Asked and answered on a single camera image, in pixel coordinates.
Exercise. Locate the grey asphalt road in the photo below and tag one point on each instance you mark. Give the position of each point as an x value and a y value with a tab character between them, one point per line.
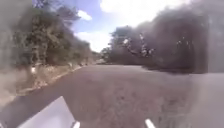
120	91

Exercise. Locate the dry earth verge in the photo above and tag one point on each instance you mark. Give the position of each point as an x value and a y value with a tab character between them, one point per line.
23	81

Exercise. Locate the wood of dark trees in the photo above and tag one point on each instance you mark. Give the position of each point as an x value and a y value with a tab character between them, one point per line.
173	43
46	40

